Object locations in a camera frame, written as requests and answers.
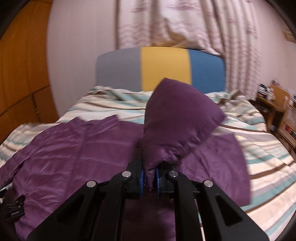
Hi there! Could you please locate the purple quilted down jacket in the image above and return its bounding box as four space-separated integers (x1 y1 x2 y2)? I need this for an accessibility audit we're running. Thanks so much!
1 79 251 240

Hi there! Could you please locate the wooden desk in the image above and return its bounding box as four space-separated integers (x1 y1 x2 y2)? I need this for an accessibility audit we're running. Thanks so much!
250 96 285 133

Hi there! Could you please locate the striped bed duvet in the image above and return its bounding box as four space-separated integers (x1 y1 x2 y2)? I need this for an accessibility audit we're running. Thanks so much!
1 86 295 240

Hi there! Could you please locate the grey yellow blue headboard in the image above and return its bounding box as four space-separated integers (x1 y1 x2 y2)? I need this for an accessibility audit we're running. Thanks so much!
96 47 226 93

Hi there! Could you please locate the clutter on desk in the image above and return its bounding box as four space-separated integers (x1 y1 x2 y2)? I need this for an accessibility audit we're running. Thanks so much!
257 78 290 104

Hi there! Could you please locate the wooden chair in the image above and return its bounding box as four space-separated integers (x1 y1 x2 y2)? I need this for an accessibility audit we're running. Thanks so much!
277 98 295 159

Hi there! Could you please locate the pink patterned curtain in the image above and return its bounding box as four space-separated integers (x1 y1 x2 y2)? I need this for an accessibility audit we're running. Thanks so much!
116 1 261 99

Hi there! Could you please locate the wooden wardrobe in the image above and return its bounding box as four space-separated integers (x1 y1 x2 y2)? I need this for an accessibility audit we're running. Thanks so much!
1 1 58 142

